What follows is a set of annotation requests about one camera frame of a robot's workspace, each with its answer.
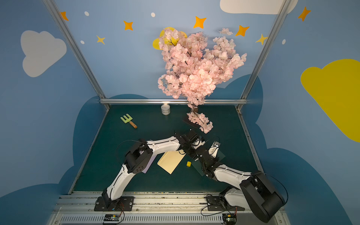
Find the left aluminium frame post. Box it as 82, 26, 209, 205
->
43, 0, 106, 98

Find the dark green envelope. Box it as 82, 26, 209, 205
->
192, 146, 225, 180

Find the pink cherry blossom tree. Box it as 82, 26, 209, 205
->
157, 28, 247, 133

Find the silver tin can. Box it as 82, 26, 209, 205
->
161, 104, 171, 115

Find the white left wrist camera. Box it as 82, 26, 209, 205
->
191, 136, 206, 150

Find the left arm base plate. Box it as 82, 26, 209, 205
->
94, 196, 134, 212

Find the left green circuit board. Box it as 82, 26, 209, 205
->
103, 214, 122, 224

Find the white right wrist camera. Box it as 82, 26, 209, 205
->
208, 141, 220, 158

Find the right aluminium frame post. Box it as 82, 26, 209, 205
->
241, 0, 292, 100

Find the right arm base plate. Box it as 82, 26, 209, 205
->
205, 195, 245, 212

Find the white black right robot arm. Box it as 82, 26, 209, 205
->
196, 147, 286, 223

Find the green circuit board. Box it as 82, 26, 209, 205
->
222, 214, 236, 225
103, 214, 122, 224

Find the right green circuit board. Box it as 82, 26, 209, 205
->
222, 214, 236, 225

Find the purple envelope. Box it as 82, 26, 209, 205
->
142, 154, 156, 173

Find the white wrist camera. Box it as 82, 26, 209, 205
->
191, 136, 206, 150
208, 141, 220, 158

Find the yellow-green garden fork wooden handle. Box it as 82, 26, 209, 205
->
121, 113, 137, 129

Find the cream yellow envelope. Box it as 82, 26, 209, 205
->
157, 150, 186, 174

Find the aluminium frame post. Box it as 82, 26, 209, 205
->
241, 0, 292, 100
43, 0, 106, 98

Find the aluminium front mounting rail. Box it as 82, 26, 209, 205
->
46, 192, 290, 225

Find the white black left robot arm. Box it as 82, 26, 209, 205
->
96, 130, 205, 211

